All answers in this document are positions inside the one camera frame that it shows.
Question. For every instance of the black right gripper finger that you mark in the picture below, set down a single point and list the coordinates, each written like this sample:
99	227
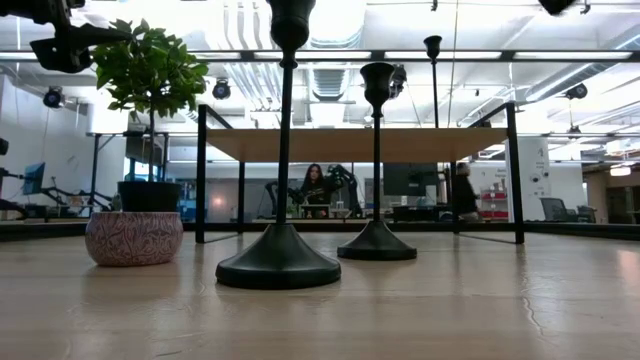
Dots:
556	5

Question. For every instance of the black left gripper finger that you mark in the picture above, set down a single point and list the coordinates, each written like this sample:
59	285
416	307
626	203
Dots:
65	55

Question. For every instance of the black metal candlestick holder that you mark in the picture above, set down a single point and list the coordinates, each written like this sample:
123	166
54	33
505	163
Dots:
376	245
278	260
433	47

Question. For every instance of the patterned ceramic jar candle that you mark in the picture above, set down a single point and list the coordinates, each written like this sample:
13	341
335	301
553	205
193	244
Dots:
134	240

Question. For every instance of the black background robot arm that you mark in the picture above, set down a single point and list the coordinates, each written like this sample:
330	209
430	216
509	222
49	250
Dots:
347	180
75	196
272	195

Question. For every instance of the black round ceiling light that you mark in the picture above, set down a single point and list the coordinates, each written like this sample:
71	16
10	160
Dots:
398	80
576	91
221	90
53	98

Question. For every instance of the green leafy potted plant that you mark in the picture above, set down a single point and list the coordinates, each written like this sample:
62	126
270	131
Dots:
150	70

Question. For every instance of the blue-lit computer monitor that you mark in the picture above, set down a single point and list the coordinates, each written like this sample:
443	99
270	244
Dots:
34	178

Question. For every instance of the black plant pot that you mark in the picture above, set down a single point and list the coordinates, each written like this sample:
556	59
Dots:
149	196

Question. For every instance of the grey office chair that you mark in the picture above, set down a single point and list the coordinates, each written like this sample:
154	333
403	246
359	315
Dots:
555	209

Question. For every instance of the shelf with red bins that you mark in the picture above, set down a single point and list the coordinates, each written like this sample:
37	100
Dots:
494	205

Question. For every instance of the person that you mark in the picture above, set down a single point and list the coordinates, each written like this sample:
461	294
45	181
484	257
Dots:
465	195
315	182

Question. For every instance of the black large display screen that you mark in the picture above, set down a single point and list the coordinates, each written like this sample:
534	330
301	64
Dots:
410	179

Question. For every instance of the wooden riser shelf black legs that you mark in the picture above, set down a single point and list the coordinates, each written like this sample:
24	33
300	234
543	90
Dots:
350	145

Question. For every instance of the black background rig frame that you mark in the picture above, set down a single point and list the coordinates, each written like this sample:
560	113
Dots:
94	165

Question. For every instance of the glowing wall lamp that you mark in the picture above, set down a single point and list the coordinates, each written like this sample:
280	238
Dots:
620	171

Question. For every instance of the black metal rig frame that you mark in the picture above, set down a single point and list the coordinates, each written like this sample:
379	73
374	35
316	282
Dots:
575	231

